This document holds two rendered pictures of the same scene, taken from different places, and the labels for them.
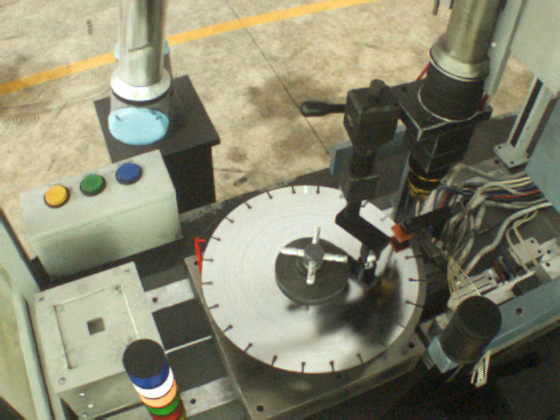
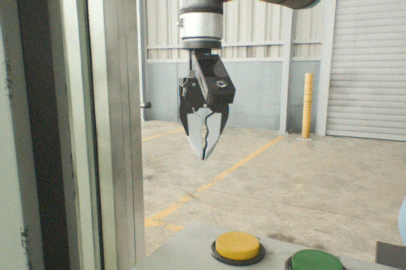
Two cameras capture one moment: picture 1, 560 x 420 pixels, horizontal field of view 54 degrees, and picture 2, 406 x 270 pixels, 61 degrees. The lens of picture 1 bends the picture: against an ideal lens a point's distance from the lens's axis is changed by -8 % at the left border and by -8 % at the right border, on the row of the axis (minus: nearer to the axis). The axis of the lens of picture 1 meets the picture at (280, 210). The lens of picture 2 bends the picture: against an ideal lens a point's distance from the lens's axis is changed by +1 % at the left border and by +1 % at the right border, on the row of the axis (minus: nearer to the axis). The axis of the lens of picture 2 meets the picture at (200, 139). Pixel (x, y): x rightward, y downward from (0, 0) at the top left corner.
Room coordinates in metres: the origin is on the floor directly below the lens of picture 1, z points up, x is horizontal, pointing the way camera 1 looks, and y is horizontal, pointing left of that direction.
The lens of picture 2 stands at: (0.42, 0.19, 1.06)
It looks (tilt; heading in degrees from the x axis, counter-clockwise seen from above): 12 degrees down; 54
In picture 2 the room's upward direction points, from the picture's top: straight up
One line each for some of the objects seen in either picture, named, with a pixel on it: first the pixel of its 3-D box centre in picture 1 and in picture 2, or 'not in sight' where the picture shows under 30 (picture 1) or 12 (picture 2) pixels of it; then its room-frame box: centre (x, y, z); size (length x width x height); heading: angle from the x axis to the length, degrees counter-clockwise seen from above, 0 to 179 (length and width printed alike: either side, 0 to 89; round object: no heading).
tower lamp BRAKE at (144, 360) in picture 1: (146, 363); not in sight; (0.23, 0.13, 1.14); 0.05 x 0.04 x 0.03; 26
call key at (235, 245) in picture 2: (57, 197); (237, 250); (0.62, 0.41, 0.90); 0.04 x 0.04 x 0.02
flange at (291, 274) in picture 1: (312, 266); not in sight; (0.47, -0.05, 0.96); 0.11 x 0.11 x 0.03
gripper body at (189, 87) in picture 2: not in sight; (200, 77); (0.80, 0.70, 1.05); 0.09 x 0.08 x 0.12; 65
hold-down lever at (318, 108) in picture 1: (336, 116); not in sight; (0.53, -0.06, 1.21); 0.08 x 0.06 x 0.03; 116
